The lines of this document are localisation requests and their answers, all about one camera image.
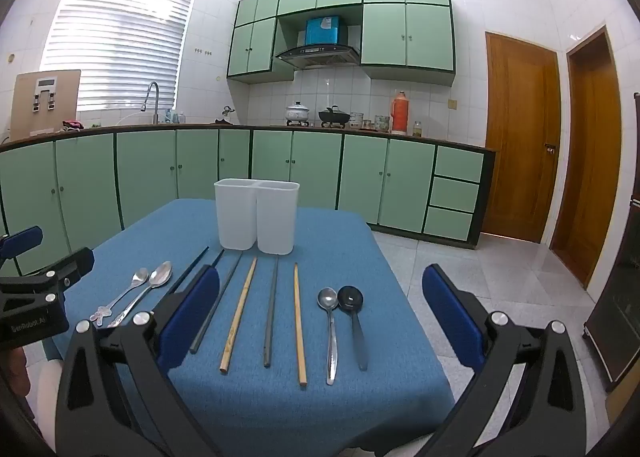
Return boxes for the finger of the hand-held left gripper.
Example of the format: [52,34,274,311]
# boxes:
[0,226,44,268]
[30,247,96,305]

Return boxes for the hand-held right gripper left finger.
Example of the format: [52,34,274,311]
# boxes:
[55,264,223,457]

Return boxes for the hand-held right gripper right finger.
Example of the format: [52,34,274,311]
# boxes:
[421,264,591,457]

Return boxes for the large silver spoon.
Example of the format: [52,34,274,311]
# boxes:
[106,261,174,329]

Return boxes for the small flower-handled spoon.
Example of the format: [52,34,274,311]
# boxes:
[90,267,151,329]

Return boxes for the grey chopstick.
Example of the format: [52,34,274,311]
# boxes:
[189,252,244,355]
[263,256,280,369]

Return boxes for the black spoon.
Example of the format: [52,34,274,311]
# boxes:
[337,285,369,371]

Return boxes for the wooden chopstick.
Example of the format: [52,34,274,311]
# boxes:
[293,262,308,387]
[219,257,258,373]

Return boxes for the white plastic utensil holder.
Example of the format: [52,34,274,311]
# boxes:
[255,180,301,256]
[214,178,261,251]

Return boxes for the plain silver spoon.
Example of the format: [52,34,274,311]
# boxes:
[317,287,340,386]

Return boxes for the person's left forearm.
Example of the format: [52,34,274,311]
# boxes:
[0,347,28,418]

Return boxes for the blue tablecloth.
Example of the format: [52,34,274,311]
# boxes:
[42,198,456,457]

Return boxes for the cardboard box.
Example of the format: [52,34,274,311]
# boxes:
[10,70,82,142]

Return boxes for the chrome kitchen faucet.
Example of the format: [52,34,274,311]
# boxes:
[140,82,161,125]

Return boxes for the wooden door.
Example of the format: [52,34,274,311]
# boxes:
[549,26,623,290]
[485,31,562,244]

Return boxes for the green base cabinets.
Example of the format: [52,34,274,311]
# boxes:
[0,123,497,278]

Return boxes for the orange thermos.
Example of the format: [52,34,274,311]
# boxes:
[390,90,410,134]

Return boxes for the white window blinds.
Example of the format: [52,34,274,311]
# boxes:
[40,0,198,113]

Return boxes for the white cooking pot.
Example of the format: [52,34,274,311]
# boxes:
[285,100,314,127]

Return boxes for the black wok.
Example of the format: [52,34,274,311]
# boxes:
[318,106,351,128]

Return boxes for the black range hood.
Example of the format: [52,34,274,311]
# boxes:
[275,43,361,70]

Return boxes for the blue box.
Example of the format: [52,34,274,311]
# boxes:
[305,16,348,45]

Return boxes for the green wall cabinets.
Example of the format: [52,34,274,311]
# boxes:
[226,0,457,88]

